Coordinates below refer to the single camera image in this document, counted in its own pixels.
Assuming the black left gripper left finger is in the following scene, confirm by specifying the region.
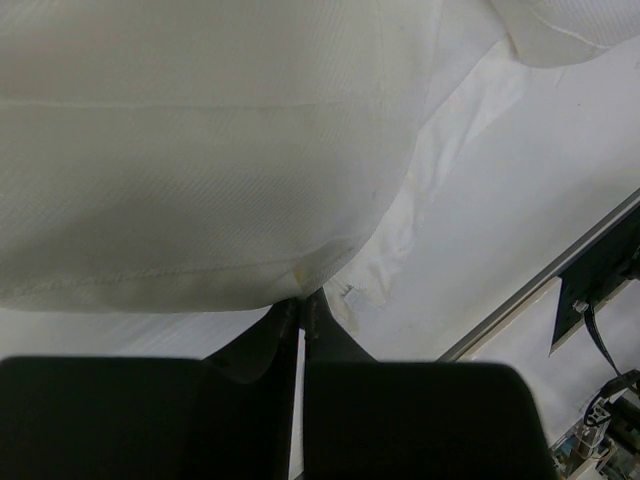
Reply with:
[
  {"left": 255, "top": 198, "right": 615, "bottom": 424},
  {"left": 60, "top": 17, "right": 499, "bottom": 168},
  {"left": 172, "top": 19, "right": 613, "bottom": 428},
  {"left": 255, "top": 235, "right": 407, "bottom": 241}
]
[{"left": 1, "top": 300, "right": 299, "bottom": 479}]

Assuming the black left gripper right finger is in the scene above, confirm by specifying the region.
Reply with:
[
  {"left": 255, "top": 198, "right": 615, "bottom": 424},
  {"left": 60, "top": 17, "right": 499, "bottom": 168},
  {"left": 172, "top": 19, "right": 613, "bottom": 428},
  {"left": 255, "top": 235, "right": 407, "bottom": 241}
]
[{"left": 302, "top": 290, "right": 557, "bottom": 479}]

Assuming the white pleated skirt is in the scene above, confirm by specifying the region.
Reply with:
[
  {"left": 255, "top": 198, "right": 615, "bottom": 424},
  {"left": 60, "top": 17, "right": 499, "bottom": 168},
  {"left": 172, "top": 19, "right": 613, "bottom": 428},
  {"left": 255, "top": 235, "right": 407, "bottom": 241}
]
[{"left": 0, "top": 0, "right": 640, "bottom": 314}]

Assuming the aluminium table edge rail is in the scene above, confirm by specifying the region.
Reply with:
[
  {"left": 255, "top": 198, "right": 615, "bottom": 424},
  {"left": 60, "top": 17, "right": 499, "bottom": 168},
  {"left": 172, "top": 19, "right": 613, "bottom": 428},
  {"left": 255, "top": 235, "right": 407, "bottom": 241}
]
[{"left": 438, "top": 189, "right": 639, "bottom": 362}]

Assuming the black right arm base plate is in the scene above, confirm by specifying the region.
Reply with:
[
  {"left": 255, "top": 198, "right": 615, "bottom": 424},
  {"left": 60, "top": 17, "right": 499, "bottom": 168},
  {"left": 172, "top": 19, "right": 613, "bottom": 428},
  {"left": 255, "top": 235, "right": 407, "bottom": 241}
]
[{"left": 551, "top": 204, "right": 639, "bottom": 350}]

